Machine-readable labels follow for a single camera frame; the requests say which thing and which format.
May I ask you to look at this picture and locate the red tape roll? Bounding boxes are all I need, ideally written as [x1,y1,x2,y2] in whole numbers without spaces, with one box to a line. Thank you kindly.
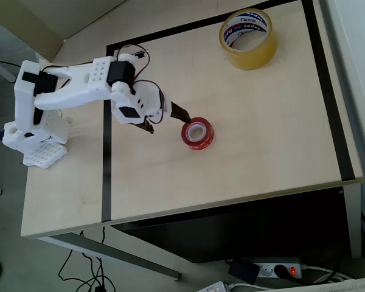
[181,116,215,151]

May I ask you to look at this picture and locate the black tape strip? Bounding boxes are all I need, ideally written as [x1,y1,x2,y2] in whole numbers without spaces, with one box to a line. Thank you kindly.
[301,0,356,181]
[105,0,305,56]
[100,44,115,223]

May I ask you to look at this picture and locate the yellow tape roll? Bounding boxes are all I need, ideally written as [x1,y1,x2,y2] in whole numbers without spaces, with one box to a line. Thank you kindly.
[218,8,279,71]

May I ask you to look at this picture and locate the grey metal table leg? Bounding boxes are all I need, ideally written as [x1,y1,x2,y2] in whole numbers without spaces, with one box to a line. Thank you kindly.
[37,232,181,281]
[342,182,363,260]

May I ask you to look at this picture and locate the black power adapter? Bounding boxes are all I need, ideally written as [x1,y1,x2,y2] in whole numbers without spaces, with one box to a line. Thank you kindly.
[228,258,260,286]

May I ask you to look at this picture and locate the black round plug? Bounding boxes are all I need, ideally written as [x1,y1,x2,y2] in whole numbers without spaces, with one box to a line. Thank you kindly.
[273,263,293,279]

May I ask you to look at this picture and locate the red black servo wire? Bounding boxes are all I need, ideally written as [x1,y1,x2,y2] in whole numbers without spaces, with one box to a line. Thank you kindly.
[117,44,151,82]

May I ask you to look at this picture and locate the thin black floor cable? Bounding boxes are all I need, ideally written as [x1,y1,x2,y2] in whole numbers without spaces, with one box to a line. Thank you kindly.
[58,226,116,292]

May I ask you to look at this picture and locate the white power strip red switch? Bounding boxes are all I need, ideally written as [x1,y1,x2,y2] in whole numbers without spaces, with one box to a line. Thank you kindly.
[251,257,302,280]

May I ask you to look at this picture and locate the white power cable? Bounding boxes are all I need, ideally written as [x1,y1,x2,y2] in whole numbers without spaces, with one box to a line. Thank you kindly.
[300,264,349,285]

